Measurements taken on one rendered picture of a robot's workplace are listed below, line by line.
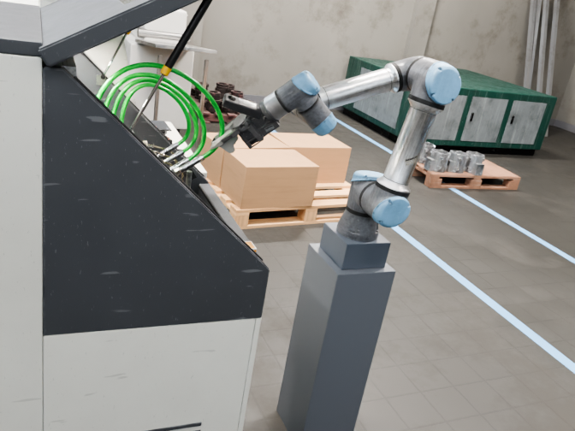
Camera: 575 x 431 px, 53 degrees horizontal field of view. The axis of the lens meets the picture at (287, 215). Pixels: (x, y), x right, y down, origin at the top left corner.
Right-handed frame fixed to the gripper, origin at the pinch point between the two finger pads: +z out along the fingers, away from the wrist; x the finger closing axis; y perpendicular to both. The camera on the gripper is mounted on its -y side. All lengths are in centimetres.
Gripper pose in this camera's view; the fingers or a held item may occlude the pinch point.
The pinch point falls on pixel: (212, 142)
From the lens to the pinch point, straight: 174.3
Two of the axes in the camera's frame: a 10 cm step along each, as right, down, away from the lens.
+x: -0.1, -5.8, 8.1
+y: 6.0, 6.5, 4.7
